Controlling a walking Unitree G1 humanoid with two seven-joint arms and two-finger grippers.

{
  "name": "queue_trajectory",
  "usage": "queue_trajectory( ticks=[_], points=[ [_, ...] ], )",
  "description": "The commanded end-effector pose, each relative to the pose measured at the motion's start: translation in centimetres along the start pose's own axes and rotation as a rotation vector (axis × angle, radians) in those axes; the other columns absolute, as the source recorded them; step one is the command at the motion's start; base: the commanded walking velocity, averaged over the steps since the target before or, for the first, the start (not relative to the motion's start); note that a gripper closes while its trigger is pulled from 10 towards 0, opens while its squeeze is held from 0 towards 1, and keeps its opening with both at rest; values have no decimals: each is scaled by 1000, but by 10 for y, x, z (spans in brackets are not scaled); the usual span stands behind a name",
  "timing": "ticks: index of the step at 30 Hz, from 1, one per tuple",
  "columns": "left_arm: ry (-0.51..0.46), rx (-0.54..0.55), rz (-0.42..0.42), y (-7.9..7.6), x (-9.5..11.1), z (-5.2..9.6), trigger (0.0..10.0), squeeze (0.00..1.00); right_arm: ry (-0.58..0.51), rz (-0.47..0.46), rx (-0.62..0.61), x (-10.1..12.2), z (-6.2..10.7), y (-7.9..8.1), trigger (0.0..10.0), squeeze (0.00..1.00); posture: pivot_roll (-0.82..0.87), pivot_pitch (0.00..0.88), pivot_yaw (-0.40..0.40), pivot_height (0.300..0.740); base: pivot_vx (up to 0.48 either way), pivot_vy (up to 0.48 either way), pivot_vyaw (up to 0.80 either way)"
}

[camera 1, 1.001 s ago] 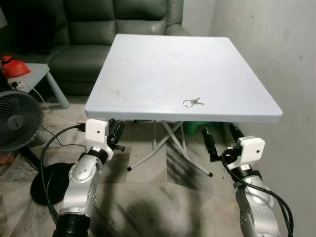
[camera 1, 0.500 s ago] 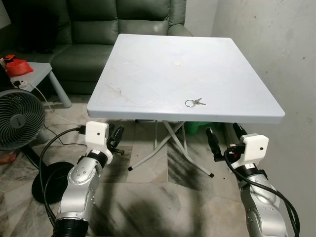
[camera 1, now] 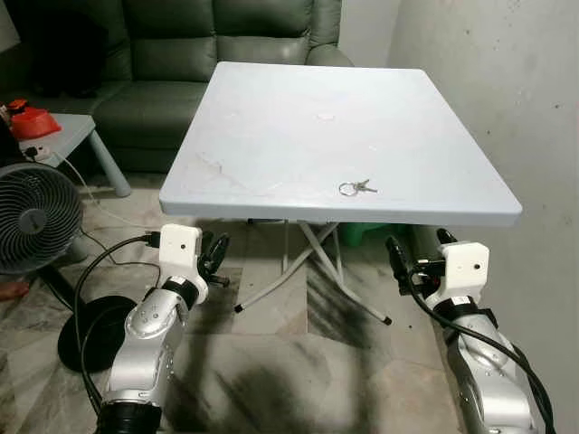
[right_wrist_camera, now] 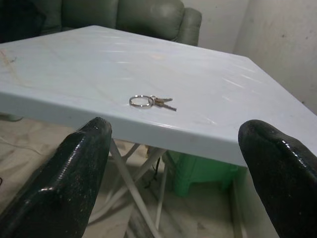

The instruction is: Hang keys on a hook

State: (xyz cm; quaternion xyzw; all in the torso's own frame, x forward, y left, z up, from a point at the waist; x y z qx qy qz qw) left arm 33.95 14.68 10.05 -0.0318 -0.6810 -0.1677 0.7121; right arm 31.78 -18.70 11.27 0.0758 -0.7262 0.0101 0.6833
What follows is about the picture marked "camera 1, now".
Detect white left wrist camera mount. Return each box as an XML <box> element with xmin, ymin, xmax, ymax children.
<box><xmin>157</xmin><ymin>225</ymin><xmax>203</xmax><ymax>282</ymax></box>

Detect small grey side table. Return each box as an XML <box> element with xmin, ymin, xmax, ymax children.
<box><xmin>16</xmin><ymin>113</ymin><xmax>133</xmax><ymax>199</ymax></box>

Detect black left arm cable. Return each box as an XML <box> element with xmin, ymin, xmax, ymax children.
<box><xmin>71</xmin><ymin>232</ymin><xmax>165</xmax><ymax>419</ymax></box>

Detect white power strip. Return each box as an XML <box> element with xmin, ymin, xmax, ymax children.
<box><xmin>19</xmin><ymin>143</ymin><xmax>48</xmax><ymax>163</ymax></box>

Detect keys on metal ring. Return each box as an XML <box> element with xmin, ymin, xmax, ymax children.
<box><xmin>338</xmin><ymin>178</ymin><xmax>379</xmax><ymax>198</ymax></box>

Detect black floor fan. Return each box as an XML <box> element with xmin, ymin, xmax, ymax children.
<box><xmin>0</xmin><ymin>162</ymin><xmax>138</xmax><ymax>373</ymax></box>

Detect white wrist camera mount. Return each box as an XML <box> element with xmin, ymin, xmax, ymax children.
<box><xmin>157</xmin><ymin>225</ymin><xmax>203</xmax><ymax>282</ymax></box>
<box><xmin>424</xmin><ymin>241</ymin><xmax>491</xmax><ymax>309</ymax></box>

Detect thin white power cord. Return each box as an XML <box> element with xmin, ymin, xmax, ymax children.
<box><xmin>43</xmin><ymin>149</ymin><xmax>160</xmax><ymax>231</ymax></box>

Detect green leather sofa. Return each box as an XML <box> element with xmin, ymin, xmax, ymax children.
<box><xmin>0</xmin><ymin>0</ymin><xmax>355</xmax><ymax>175</ymax></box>

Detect white folding table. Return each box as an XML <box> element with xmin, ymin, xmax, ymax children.
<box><xmin>159</xmin><ymin>61</ymin><xmax>525</xmax><ymax>326</ymax></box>

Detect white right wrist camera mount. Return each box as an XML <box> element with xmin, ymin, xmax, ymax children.
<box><xmin>424</xmin><ymin>241</ymin><xmax>491</xmax><ymax>309</ymax></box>

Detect reddish brown slipper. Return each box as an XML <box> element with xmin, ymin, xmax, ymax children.
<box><xmin>0</xmin><ymin>279</ymin><xmax>30</xmax><ymax>303</ymax></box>

